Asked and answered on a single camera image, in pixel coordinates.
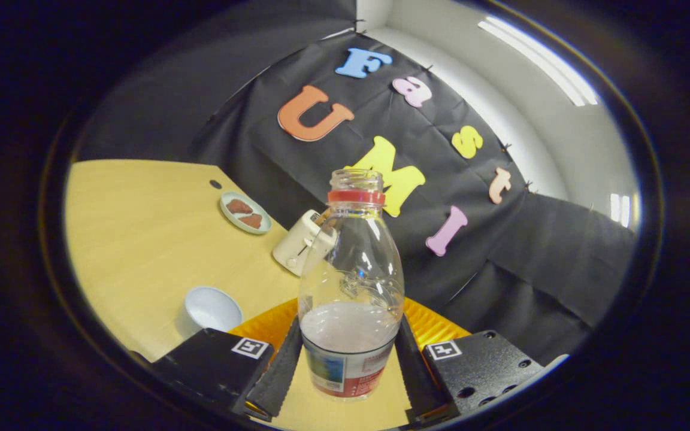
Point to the brown food piece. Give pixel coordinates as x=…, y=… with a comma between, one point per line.
x=251, y=221
x=239, y=206

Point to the wooden table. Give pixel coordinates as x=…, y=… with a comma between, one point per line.
x=141, y=227

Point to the long ceiling light panel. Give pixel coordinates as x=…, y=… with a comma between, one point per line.
x=539, y=60

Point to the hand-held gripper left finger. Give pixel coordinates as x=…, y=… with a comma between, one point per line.
x=279, y=371

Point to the white toaster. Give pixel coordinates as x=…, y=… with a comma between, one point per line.
x=297, y=245

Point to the pale green plate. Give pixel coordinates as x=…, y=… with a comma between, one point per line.
x=229, y=216

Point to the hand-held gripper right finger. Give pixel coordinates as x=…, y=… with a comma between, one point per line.
x=417, y=371

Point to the clear juice bottle red collar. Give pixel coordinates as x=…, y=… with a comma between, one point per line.
x=351, y=335

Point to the small ceiling light panel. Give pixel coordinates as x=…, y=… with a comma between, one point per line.
x=620, y=209

